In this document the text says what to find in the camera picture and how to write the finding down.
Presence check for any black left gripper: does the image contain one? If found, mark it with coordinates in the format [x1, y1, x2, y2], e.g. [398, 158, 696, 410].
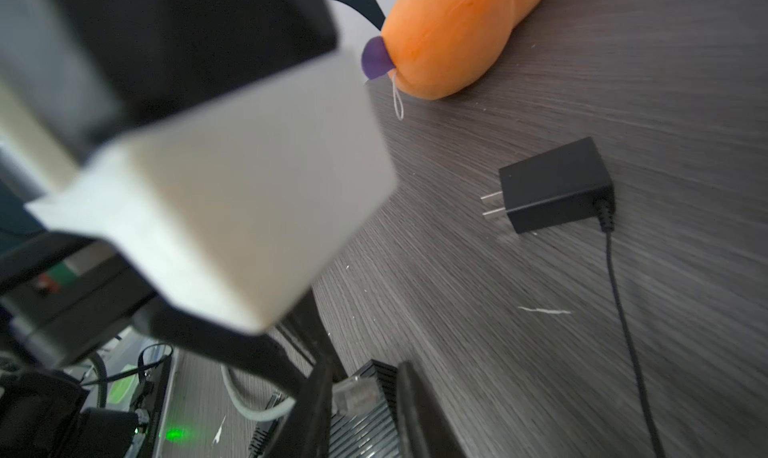
[0, 229, 349, 399]

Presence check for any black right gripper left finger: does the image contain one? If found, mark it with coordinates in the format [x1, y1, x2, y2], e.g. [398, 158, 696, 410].
[264, 358, 333, 458]

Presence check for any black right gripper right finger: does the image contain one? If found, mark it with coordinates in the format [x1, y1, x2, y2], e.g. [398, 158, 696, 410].
[396, 361, 465, 458]

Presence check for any black network switch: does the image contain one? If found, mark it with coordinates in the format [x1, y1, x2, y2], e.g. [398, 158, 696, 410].
[237, 360, 401, 457]

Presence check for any grey ethernet cable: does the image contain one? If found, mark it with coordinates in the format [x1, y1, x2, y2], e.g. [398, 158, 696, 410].
[220, 364, 385, 423]

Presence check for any black power adapter with cable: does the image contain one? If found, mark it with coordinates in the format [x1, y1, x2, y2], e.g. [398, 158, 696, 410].
[480, 137, 666, 457]

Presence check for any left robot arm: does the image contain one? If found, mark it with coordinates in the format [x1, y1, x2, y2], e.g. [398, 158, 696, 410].
[1, 232, 315, 457]

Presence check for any orange plush toy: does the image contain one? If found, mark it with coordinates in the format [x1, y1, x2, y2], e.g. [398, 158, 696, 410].
[361, 0, 542, 100]

